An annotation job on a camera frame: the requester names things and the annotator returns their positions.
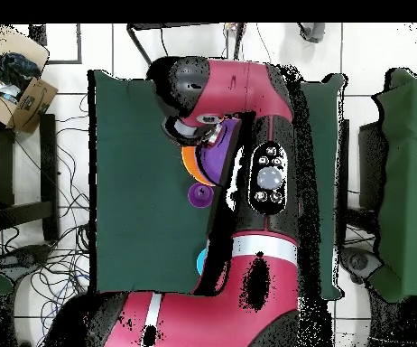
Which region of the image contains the plain cardboard box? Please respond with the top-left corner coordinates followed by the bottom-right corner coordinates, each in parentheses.
top-left (0, 24), bottom-right (50, 70)

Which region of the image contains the printed cardboard box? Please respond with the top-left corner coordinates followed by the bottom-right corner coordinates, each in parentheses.
top-left (0, 76), bottom-right (59, 134)

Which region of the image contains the person's right foot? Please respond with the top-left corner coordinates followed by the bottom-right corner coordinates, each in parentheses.
top-left (297, 23), bottom-right (326, 43)

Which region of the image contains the purple cup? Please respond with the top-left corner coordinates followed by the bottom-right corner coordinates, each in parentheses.
top-left (187, 182), bottom-right (215, 210)

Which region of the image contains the purple bowl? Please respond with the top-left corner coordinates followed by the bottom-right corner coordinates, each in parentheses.
top-left (195, 117), bottom-right (240, 185)

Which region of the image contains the black metal frame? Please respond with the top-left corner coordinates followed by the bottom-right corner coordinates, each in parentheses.
top-left (125, 22), bottom-right (247, 70)

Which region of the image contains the black wooden bench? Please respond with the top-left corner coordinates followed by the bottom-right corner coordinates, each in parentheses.
top-left (0, 113), bottom-right (60, 242)

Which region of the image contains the dark green table cloth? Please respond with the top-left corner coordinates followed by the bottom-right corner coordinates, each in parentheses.
top-left (88, 70), bottom-right (347, 300)

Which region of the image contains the black pedestal leg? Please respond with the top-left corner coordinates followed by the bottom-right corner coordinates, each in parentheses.
top-left (0, 243), bottom-right (54, 279)
top-left (339, 245), bottom-right (385, 285)

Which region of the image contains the small light blue bowl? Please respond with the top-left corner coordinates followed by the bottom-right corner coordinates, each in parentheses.
top-left (196, 248), bottom-right (208, 277)

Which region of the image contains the dark blue bag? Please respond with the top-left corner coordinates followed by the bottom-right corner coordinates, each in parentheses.
top-left (0, 50), bottom-right (42, 91)

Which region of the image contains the yellow bowl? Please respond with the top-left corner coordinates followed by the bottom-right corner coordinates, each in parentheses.
top-left (181, 145), bottom-right (215, 188)

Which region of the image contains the tangle of floor cables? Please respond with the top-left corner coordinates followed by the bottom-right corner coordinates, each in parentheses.
top-left (0, 93), bottom-right (94, 347)

